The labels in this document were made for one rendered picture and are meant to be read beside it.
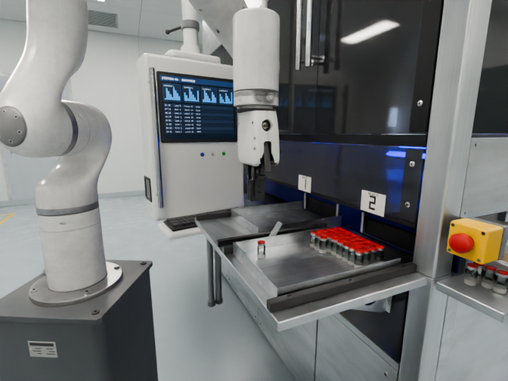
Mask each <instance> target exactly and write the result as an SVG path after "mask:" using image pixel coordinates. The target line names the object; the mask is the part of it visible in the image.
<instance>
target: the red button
mask: <svg viewBox="0 0 508 381"><path fill-rule="evenodd" d="M448 244H449V247H450V248H451V249H452V250H453V251H455V252H457V253H459V254H464V253H467V252H470V251H472V249H473V247H474V243H473V241H472V238H471V237H470V236H469V235H467V234H464V233H458V234H453V235H451V236H450V238H449V241H448Z"/></svg>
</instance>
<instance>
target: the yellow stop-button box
mask: <svg viewBox="0 0 508 381"><path fill-rule="evenodd" d="M458 233H464V234H467V235H469V236H470V237H471V238H472V241H473V243H474V247H473V249H472V251H470V252H467V253H464V254H459V253H457V252H455V251H453V250H452V249H451V248H450V247H449V244H448V245H447V252H449V253H452V254H454V255H456V256H459V257H462V258H465V259H468V260H470V261H473V262H476V263H479V264H481V265H483V264H487V263H489V262H493V261H496V260H501V259H503V254H504V250H505V246H506V238H507V234H508V226H507V225H502V224H498V223H495V222H492V221H485V220H482V219H479V218H473V217H468V218H462V219H457V220H453V221H451V225H450V230H449V235H448V240H449V238H450V236H451V235H453V234H458Z"/></svg>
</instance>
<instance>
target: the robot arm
mask: <svg viewBox="0 0 508 381"><path fill-rule="evenodd" d="M188 1H189V2H190V3H191V5H192V6H193V7H194V9H195V10H196V11H197V13H198V14H199V15H200V16H201V17H202V19H203V20H204V21H205V23H206V24H207V26H208V27H209V28H210V29H211V30H212V32H213V33H214V34H215V36H216V37H217V39H218V40H219V41H220V43H222V45H223V46H224V47H225V49H226V50H227V52H228V53H229V55H230V56H231V57H232V58H233V77H234V107H239V109H237V110H236V113H239V123H238V142H237V148H238V159H239V161H241V162H242V163H243V167H244V168H245V169H246V179H247V180H248V181H247V199H248V200H250V201H251V202H252V201H260V200H264V199H265V180H266V174H268V173H271V166H276V165H277V164H278V163H279V159H280V148H279V131H278V122H277V114H276V110H275V109H273V107H278V101H279V74H280V61H279V54H280V17H279V15H278V14H277V13H276V12H275V11H273V10H271V9H268V8H257V7H254V8H248V6H247V5H246V2H245V1H244V0H188ZM87 41H88V6H87V1H86V0H26V44H25V47H24V50H23V54H22V56H21V58H20V60H19V62H18V64H17V66H16V68H15V69H14V71H13V73H12V74H11V76H10V78H9V80H8V81H7V82H6V84H5V86H4V88H3V89H2V91H1V93H0V142H1V144H2V145H3V146H4V147H5V148H7V149H8V150H9V151H11V152H12V153H15V154H17V155H20V156H24V157H30V158H46V157H53V156H58V157H59V158H58V161H57V163H56V164H55V166H54V168H53V169H52V170H51V171H50V172H49V173H48V174H47V175H46V176H45V177H44V178H43V179H42V180H41V181H40V182H39V183H38V184H37V185H36V187H35V190H34V201H35V208H36V216H37V221H38V226H39V235H40V240H41V245H42V254H43V259H44V263H45V267H44V269H43V274H44V277H42V278H40V279H39V280H37V281H36V282H35V283H34V284H33V285H32V286H31V287H30V289H29V299H30V301H31V302H33V303H35V304H36V305H41V306H48V307H56V306H64V305H72V304H76V303H80V302H84V301H87V300H89V299H93V298H95V297H97V296H100V295H102V294H104V293H106V292H107V291H109V290H111V289H112V288H114V287H115V286H116V285H117V284H118V283H119V282H120V281H121V279H122V268H121V267H120V266H119V265H117V264H114V263H112V262H106V260H105V253H104V240H103V233H102V227H101V213H100V206H99V199H98V178H99V175H100V173H101V170H102V168H103V167H104V164H105V162H106V160H107V157H108V154H109V152H110V148H111V144H112V132H111V127H110V124H109V122H108V119H107V117H106V116H105V115H104V114H103V113H102V112H101V111H100V110H99V109H98V108H96V107H94V106H92V105H90V104H85V103H82V102H77V101H68V100H62V99H61V98H62V94H63V90H64V87H65V85H66V83H67V82H68V80H69V79H70V77H71V76H72V75H73V74H74V73H76V72H77V71H78V69H79V68H80V67H81V65H82V63H83V61H84V58H85V53H86V48H87ZM260 163H261V165H260Z"/></svg>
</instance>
